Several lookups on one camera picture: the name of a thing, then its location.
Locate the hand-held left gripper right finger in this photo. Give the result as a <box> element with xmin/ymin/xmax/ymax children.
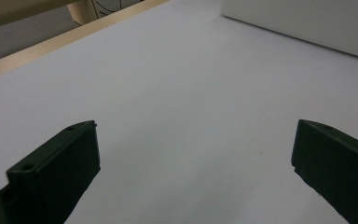
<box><xmin>291</xmin><ymin>119</ymin><xmax>358</xmax><ymax>224</ymax></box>

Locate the bundle of black cables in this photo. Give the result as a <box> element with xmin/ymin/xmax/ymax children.
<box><xmin>92</xmin><ymin>0</ymin><xmax>145</xmax><ymax>17</ymax></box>

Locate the light wooden desk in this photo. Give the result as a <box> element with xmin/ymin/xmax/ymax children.
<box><xmin>0</xmin><ymin>0</ymin><xmax>98</xmax><ymax>33</ymax></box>

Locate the light wooden table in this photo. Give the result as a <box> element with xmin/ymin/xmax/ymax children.
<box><xmin>0</xmin><ymin>0</ymin><xmax>171</xmax><ymax>83</ymax></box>

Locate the white foam board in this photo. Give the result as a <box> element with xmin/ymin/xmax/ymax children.
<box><xmin>0</xmin><ymin>0</ymin><xmax>358</xmax><ymax>224</ymax></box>

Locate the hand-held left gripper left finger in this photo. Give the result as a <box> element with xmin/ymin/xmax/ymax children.
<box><xmin>0</xmin><ymin>119</ymin><xmax>102</xmax><ymax>224</ymax></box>

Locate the white plastic bin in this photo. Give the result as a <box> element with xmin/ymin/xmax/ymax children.
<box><xmin>220</xmin><ymin>0</ymin><xmax>358</xmax><ymax>60</ymax></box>

